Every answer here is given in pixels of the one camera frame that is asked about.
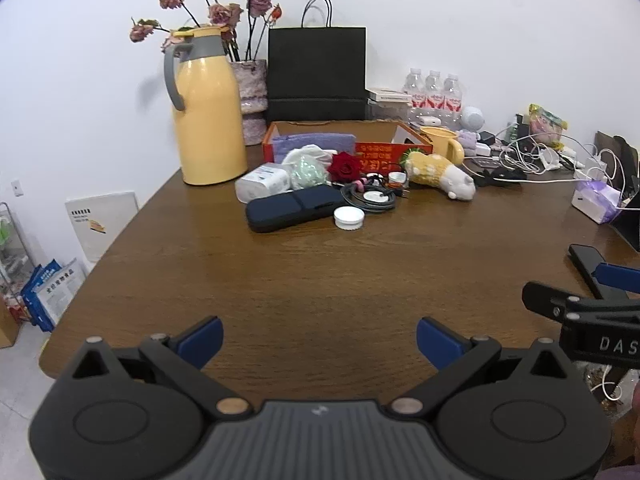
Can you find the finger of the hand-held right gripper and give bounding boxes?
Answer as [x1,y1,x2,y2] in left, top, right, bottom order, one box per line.
[521,281,640,326]
[594,261,640,295]

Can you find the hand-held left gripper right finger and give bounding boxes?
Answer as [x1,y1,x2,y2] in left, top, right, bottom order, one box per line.
[386,316,586,421]

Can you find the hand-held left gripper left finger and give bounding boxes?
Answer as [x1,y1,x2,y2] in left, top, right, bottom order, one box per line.
[56,316,253,422]

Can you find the navy blue pouch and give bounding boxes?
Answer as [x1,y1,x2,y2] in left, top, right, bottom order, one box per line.
[245,183,347,234]

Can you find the white round lid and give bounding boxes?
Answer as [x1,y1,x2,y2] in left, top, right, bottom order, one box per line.
[333,206,366,231]

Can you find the black cable coil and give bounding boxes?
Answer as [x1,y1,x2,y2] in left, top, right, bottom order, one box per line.
[340,182,399,215]

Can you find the white tissue pack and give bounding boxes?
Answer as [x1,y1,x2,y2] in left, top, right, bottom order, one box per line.
[235,162,292,205]

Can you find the yellow plush toy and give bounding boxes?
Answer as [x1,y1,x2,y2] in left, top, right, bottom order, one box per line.
[398,147,477,202]

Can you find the pink cable tie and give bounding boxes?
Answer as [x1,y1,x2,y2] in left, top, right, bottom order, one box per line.
[350,172,386,193]

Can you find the red cardboard box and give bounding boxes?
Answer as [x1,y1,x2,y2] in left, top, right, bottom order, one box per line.
[262,121,435,173]

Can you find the clear bag with green item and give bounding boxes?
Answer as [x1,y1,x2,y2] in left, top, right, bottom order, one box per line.
[282,144,335,188]

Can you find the red rose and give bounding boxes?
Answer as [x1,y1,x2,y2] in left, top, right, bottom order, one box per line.
[327,151,365,182]

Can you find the black tablet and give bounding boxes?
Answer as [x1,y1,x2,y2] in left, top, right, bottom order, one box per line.
[607,175,640,253]

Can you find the purple tissue pack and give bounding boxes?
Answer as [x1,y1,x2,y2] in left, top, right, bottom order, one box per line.
[571,180,623,225]

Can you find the white power strip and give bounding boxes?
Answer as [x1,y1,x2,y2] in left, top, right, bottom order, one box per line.
[575,157,608,183]

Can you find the white panel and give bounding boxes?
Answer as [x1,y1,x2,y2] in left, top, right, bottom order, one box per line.
[65,191,140,263]

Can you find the blue white bags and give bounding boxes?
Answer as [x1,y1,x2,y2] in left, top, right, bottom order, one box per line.
[20,258,87,333]

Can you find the yellow green snack packet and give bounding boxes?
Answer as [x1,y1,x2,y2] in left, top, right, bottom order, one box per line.
[528,104,569,148]

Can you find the dark small bottle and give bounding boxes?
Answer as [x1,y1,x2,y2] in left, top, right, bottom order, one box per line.
[505,115,531,143]

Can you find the yellow mug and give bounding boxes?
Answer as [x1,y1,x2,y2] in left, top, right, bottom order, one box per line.
[420,126,466,166]

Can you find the white round robot toy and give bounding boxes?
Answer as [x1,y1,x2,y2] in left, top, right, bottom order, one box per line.
[459,106,487,133]

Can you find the metal rack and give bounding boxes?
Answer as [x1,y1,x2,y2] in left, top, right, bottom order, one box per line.
[0,202,36,311]

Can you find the yellow thermos jug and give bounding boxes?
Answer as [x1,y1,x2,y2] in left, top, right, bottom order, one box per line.
[164,26,249,187]

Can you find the clear water bottle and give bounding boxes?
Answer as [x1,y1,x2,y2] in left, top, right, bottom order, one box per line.
[442,74,463,128]
[424,70,445,123]
[404,67,426,122]

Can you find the purple towel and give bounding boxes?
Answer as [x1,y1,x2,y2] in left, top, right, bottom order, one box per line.
[271,133,357,163]

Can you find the clear plastic container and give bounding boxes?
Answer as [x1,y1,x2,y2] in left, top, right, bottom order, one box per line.
[366,100,413,122]

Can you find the flat white box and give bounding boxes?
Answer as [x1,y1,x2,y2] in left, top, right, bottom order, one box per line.
[365,87,413,103]

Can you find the purple white vase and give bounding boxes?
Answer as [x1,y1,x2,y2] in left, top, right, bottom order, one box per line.
[231,59,269,147]

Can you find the black paper bag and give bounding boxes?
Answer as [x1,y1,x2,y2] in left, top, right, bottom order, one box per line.
[266,0,367,123]

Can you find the dried rose bouquet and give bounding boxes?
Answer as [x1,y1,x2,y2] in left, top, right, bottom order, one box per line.
[129,0,283,63]

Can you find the white charging cable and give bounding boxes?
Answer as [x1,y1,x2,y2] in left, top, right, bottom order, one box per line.
[590,364,624,402]

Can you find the black cloth strap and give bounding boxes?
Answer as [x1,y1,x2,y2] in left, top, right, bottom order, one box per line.
[470,167,523,188]

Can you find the tangled white cables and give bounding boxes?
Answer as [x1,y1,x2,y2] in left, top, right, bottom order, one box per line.
[492,127,626,186]

